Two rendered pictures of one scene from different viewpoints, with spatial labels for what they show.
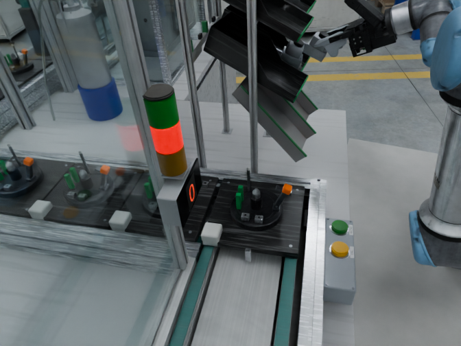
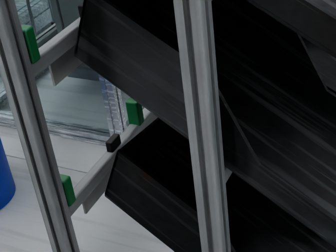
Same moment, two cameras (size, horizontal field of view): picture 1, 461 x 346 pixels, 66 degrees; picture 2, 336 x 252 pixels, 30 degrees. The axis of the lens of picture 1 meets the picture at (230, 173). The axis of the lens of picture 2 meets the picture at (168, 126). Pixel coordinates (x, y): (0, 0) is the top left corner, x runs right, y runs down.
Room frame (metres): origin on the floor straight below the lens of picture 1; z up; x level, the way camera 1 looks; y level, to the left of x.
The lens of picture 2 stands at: (0.48, -0.15, 1.70)
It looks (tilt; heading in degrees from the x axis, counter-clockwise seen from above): 33 degrees down; 14
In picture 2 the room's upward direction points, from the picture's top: 8 degrees counter-clockwise
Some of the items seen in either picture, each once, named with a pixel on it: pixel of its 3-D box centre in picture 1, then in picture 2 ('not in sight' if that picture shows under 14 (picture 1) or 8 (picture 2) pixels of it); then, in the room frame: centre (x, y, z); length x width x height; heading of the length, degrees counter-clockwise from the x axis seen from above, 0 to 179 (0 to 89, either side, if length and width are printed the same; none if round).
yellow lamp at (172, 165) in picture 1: (171, 157); not in sight; (0.51, 0.10, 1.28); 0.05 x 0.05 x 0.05
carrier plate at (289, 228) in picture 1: (256, 213); not in sight; (0.66, -0.06, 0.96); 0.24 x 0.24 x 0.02; 75
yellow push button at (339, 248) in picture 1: (339, 250); not in sight; (0.52, -0.25, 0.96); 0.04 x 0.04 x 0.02
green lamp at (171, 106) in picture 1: (161, 108); not in sight; (0.51, 0.10, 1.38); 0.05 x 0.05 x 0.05
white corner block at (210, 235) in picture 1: (211, 234); not in sight; (0.59, 0.06, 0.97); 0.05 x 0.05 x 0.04; 75
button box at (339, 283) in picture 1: (337, 257); not in sight; (0.52, -0.25, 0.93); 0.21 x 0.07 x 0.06; 165
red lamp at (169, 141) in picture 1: (167, 134); not in sight; (0.51, 0.10, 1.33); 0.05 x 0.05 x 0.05
